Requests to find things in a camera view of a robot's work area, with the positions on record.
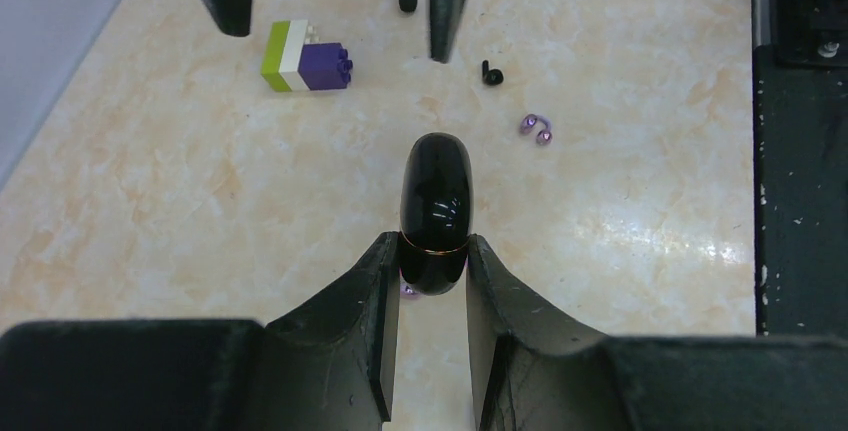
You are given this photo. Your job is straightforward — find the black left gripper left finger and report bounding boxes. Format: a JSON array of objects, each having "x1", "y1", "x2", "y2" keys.
[{"x1": 240, "y1": 232, "x2": 400, "y2": 430}]

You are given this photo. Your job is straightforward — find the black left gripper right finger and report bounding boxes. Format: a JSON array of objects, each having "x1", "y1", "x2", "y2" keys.
[{"x1": 466, "y1": 235, "x2": 632, "y2": 430}]

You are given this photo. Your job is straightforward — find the glossy black charging case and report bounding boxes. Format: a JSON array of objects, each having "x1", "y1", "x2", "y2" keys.
[{"x1": 398, "y1": 133, "x2": 474, "y2": 296}]

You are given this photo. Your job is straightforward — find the green white purple toy block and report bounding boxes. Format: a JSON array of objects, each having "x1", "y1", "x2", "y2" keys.
[{"x1": 260, "y1": 20, "x2": 353, "y2": 92}]

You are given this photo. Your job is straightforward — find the black earbud far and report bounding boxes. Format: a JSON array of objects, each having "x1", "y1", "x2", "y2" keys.
[{"x1": 481, "y1": 60, "x2": 504, "y2": 87}]

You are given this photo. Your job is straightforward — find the purple earbud far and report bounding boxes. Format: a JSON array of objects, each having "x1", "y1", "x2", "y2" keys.
[{"x1": 519, "y1": 114, "x2": 553, "y2": 146}]

